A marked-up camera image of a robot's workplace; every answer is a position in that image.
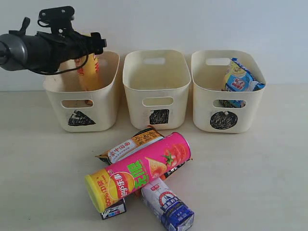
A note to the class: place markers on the blue white milk carton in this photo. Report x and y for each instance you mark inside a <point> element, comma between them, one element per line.
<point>170,210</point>

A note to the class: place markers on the cream bin with circle mark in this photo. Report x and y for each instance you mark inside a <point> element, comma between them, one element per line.
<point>215,110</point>

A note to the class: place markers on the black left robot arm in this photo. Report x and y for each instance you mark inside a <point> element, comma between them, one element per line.
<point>43,53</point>

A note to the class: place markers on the pink Lays chips can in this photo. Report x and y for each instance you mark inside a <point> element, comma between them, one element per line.
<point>116,181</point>

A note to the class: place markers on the orange instant noodle packet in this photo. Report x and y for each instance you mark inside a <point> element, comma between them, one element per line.
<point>140,140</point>

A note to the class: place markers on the cream bin with triangle mark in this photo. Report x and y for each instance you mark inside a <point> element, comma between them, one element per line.
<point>87,111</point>

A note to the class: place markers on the yellow Lays chips can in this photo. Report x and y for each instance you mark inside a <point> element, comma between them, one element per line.
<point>88,75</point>

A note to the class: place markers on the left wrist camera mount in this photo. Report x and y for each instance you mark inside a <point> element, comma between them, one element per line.
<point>56,14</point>

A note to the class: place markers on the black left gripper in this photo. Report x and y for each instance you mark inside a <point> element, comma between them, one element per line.
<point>70,47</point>

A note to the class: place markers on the purple small carton box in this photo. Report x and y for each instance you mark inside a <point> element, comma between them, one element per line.
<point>114,210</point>

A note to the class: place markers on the cream bin with square mark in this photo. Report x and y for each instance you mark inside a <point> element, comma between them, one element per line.
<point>156,85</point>

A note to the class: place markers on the blue instant noodle packet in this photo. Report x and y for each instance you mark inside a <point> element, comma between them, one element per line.
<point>239,79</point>

